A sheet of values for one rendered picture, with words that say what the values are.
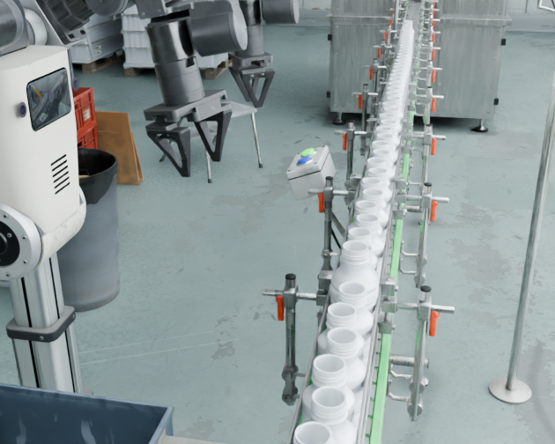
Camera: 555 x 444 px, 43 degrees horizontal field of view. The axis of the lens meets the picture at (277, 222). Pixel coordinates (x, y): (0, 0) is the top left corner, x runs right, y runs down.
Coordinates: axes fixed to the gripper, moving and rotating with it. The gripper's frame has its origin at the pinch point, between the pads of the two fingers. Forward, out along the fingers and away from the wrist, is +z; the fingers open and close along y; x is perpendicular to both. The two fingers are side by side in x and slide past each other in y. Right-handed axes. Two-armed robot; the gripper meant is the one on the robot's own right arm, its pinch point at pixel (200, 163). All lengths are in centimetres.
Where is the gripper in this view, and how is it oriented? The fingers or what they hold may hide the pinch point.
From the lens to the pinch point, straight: 99.5
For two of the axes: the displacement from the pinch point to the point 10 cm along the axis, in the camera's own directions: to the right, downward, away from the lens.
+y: 6.1, -4.0, 6.8
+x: -7.7, -0.9, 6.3
